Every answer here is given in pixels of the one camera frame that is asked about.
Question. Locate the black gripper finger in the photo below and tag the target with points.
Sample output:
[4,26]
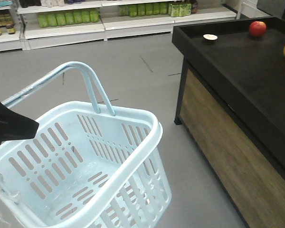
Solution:
[14,126]

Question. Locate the light blue plastic basket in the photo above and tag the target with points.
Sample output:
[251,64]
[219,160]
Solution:
[90,165]

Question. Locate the white supermarket shelf unit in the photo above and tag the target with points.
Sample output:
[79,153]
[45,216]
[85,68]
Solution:
[34,24]

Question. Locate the small white bowl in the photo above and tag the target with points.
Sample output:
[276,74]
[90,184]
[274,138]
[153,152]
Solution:
[210,38]

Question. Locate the black wooden produce stand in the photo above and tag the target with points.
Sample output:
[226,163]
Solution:
[232,102]

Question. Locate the red apple near bowl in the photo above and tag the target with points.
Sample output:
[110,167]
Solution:
[257,28]

